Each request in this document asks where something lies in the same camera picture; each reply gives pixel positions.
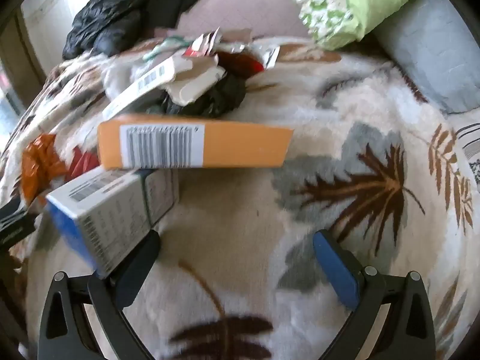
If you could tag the beige cardboard piece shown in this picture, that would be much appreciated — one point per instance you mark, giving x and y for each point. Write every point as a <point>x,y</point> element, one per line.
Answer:
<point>195,82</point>

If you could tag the blue and white box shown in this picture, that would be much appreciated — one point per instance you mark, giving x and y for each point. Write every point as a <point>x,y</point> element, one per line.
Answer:
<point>112,210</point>

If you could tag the green patterned quilt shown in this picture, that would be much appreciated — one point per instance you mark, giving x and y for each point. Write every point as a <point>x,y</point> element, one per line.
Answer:
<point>337,3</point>

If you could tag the grey quilted pillow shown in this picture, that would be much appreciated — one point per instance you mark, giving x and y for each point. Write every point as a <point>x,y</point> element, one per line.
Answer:
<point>435,45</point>

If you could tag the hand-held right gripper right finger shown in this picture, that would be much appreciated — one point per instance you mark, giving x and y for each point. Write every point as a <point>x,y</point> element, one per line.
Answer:
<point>337,270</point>

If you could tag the leaf print blanket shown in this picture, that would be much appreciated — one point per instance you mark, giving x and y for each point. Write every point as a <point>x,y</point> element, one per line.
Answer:
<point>243,202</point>

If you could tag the small black plastic bag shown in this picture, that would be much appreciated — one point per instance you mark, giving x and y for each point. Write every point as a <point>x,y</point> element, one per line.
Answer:
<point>221,97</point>

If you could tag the long white box with barcode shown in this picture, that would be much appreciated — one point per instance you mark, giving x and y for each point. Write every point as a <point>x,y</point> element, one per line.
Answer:
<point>150,78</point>

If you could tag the black puffy jacket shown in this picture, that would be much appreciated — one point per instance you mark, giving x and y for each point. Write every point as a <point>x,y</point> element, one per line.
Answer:
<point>105,15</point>

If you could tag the mauve bed sheet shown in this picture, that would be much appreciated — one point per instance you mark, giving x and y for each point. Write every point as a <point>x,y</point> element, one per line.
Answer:
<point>247,11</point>

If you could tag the small silver packet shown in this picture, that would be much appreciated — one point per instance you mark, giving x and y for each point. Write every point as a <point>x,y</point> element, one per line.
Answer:
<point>272,57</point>

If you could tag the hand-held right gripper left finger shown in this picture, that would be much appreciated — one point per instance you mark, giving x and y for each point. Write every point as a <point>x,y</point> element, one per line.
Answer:
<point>138,268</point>

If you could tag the glossy red wrapper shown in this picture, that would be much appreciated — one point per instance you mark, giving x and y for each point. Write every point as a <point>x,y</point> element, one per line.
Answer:
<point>243,62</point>

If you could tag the small red wrapper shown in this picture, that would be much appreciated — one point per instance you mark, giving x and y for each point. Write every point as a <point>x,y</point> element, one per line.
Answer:
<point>84,163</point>

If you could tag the orange box with barcode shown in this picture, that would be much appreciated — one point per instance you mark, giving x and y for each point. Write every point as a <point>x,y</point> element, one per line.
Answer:
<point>240,146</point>

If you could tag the silver foil wrapper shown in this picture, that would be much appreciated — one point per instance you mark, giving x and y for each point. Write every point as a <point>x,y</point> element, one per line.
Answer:
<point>202,45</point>

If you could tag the green and white wrapper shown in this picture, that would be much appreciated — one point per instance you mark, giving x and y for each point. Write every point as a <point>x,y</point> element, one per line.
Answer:
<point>165,47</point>

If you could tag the torn brown cardboard piece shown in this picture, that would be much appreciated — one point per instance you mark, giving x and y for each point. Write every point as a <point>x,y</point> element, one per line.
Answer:
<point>236,34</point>

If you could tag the orange wrapper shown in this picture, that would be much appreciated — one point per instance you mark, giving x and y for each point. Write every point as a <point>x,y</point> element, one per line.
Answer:
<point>41,165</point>

